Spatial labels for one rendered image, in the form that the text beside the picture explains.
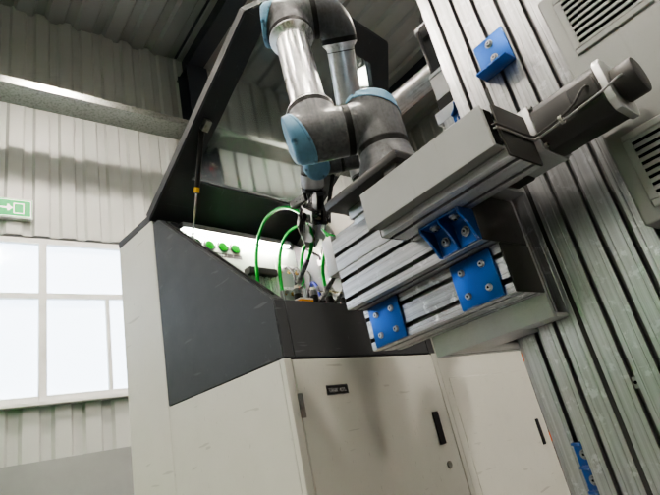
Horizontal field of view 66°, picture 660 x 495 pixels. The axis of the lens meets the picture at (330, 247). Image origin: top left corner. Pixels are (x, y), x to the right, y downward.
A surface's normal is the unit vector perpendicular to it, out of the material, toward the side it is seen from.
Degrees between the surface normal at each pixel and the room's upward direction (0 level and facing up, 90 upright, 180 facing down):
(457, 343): 90
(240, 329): 90
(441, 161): 90
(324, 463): 90
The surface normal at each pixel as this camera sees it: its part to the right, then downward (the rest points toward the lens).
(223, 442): -0.69, -0.13
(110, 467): 0.59, -0.41
